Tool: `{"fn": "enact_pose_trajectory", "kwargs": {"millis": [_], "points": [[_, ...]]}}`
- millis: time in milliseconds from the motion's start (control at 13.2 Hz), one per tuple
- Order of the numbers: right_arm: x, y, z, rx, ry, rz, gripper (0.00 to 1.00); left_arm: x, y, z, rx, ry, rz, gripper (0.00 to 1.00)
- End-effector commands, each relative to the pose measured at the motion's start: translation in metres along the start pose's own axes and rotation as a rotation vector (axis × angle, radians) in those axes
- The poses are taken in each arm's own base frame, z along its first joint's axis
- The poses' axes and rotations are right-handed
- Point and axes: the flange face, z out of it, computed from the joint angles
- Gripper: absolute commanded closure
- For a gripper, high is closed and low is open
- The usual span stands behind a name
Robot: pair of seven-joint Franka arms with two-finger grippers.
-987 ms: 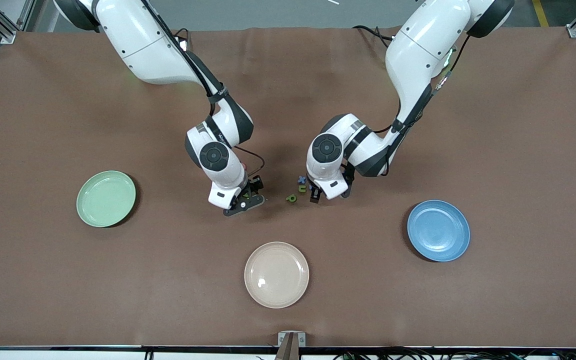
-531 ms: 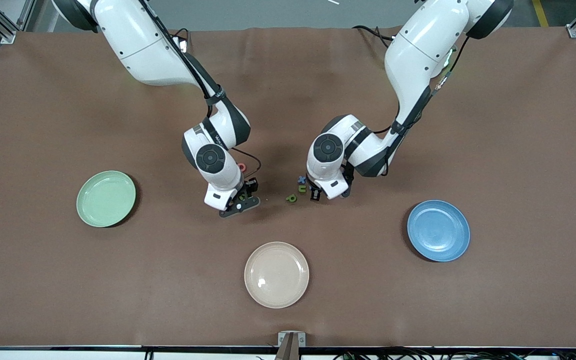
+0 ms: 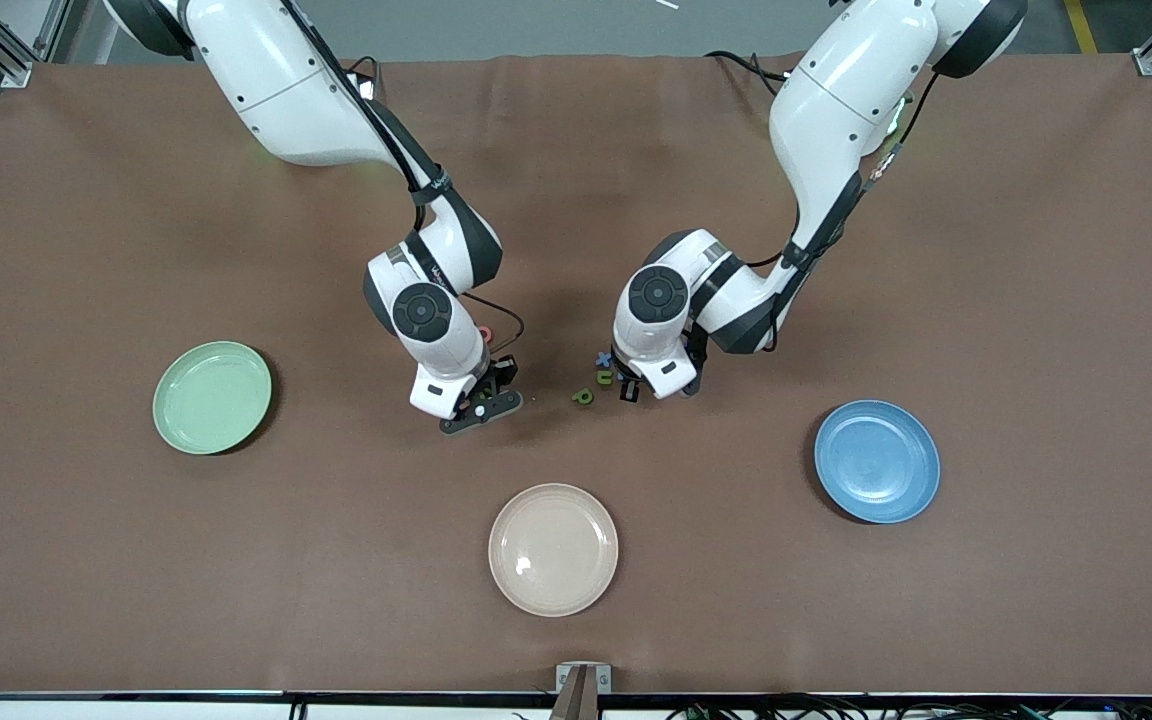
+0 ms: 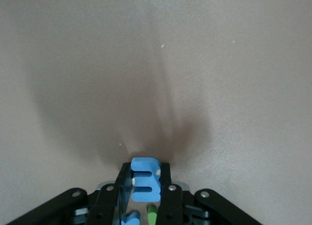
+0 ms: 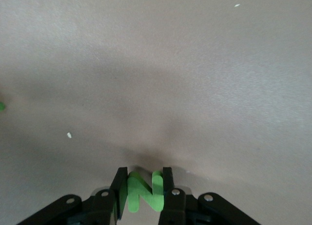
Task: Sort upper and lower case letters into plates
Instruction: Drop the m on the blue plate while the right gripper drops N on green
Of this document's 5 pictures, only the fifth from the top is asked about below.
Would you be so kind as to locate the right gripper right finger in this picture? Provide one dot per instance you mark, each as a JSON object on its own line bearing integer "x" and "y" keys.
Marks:
{"x": 185, "y": 210}

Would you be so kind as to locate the green capital letter N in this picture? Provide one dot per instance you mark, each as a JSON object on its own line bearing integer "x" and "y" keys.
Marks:
{"x": 146, "y": 193}

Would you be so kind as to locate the green capital letter B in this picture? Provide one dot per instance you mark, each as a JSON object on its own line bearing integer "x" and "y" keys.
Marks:
{"x": 1, "y": 106}

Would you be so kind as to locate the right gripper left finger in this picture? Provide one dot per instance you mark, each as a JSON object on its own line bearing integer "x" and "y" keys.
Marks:
{"x": 97, "y": 208}

